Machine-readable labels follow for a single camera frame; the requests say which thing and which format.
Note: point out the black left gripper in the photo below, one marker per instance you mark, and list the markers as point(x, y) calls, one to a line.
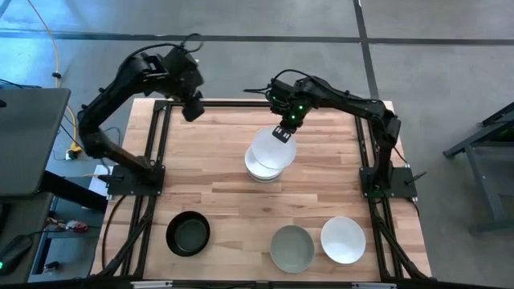
point(182, 72)

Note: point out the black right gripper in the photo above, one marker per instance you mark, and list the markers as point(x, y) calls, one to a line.
point(293, 100)

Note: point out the light grey bowl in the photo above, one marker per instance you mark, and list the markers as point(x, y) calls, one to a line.
point(292, 249)

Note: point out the black bowl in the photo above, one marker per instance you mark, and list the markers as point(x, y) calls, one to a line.
point(188, 233)

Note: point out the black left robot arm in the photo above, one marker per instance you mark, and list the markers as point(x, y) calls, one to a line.
point(108, 96)

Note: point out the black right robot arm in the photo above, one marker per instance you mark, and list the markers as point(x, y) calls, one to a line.
point(353, 105)

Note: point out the white paper sheet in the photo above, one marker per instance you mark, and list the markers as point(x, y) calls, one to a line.
point(96, 184)

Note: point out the black desk crossbar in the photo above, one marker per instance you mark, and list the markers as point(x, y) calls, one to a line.
point(72, 192)

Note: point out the dark grey desk top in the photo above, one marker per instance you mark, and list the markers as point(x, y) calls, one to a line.
point(32, 140)

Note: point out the red and white connector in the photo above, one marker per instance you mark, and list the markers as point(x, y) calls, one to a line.
point(76, 226)

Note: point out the dark grey side table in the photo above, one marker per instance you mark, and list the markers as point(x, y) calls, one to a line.
point(24, 212)

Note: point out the dark metal workstation stand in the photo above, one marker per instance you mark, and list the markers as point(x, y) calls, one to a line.
point(504, 120)

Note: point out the black computer mouse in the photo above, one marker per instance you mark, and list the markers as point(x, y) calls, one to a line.
point(14, 253)

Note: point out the black aluminium frame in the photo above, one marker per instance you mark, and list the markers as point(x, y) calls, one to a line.
point(233, 104)

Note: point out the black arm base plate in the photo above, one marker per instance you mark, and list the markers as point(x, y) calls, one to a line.
point(401, 187)
point(124, 189)

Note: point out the silver metal bracket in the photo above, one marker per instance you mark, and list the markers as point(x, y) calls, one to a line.
point(373, 286)
point(149, 285)

